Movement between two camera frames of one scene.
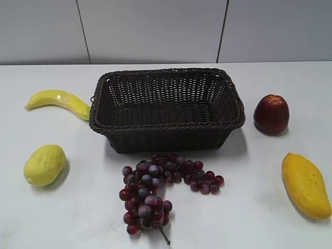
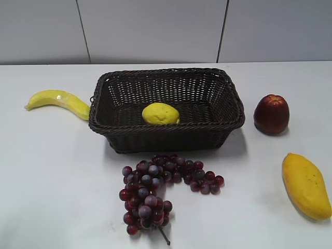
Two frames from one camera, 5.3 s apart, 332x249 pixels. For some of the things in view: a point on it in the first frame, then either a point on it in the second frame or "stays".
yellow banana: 61,98 stays
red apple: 272,114 stays
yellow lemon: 44,165 → 160,113
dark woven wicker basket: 166,110 stays
